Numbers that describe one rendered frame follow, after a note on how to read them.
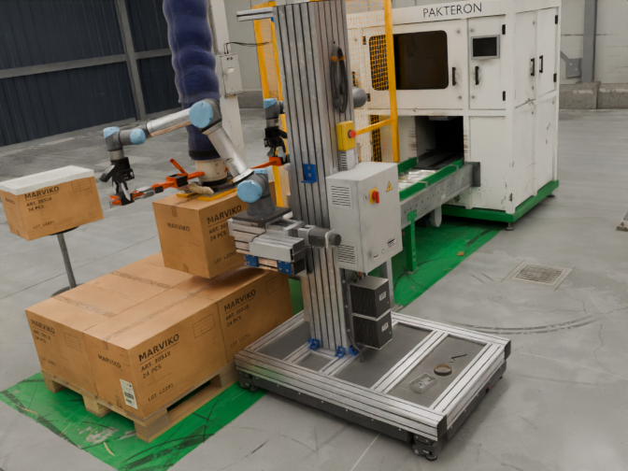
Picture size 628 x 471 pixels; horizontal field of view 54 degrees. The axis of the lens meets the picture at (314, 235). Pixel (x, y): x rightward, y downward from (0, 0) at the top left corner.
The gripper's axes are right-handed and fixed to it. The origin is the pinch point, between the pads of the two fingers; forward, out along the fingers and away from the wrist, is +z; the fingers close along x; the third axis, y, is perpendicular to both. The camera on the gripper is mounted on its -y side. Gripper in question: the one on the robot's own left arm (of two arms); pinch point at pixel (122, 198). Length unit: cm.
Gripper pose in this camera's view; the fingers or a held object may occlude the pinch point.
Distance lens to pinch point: 329.0
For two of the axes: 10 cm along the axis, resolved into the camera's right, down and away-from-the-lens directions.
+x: -7.7, -1.3, 6.3
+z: 1.2, 9.4, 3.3
